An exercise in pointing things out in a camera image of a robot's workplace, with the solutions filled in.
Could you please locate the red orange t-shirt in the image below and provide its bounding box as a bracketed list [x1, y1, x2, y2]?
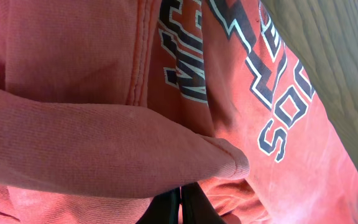
[0, 1, 358, 223]

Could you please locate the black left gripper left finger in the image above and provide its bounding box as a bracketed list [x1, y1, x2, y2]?
[136, 188, 181, 224]

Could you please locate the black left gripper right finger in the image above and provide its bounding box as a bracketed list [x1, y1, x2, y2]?
[181, 182, 225, 224]

